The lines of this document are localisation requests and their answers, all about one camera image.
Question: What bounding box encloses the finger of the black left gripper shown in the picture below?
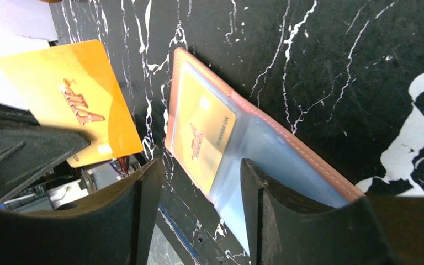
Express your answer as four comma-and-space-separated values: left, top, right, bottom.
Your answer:
0, 110, 90, 203

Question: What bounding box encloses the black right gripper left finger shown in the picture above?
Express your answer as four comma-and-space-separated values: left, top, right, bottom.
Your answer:
0, 159, 164, 264

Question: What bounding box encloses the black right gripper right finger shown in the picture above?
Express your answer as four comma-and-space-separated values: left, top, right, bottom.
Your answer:
240, 159, 424, 264

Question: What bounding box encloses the tan card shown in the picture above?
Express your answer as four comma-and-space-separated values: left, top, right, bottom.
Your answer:
0, 40, 143, 167

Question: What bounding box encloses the pink leather card holder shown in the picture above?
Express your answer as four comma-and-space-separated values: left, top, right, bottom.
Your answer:
165, 48, 363, 251

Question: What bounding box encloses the gold VIP card in holder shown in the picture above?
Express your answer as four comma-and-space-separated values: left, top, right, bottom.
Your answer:
172, 67, 236, 194

